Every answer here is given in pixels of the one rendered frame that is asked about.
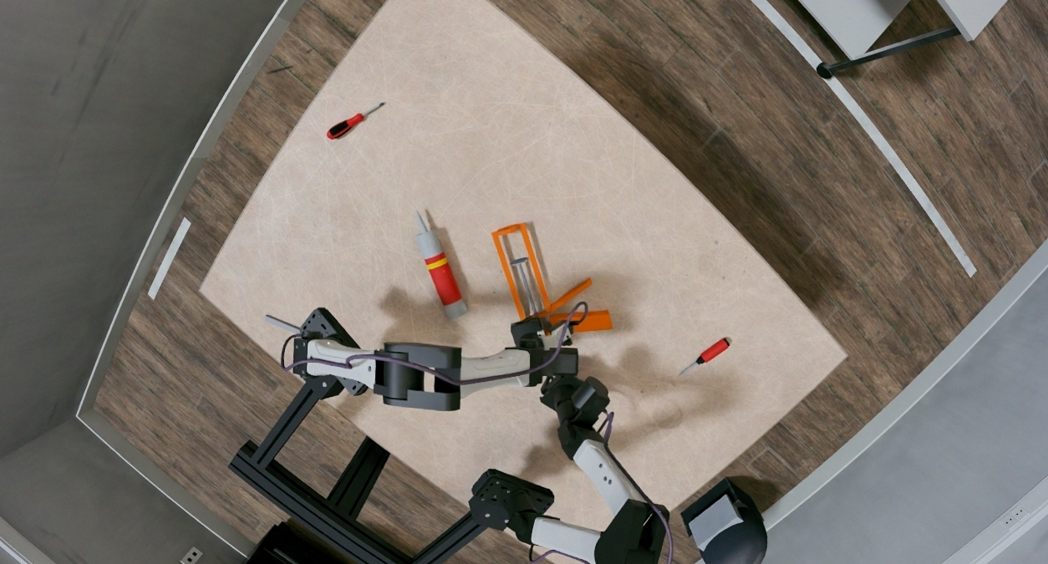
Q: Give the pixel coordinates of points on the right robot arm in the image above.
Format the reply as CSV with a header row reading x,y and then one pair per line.
x,y
622,541

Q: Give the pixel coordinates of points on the red and white cylinder with yellow stripe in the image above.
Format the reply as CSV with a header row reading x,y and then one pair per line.
x,y
440,271

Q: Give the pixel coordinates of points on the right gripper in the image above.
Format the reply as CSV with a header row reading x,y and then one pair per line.
x,y
560,389

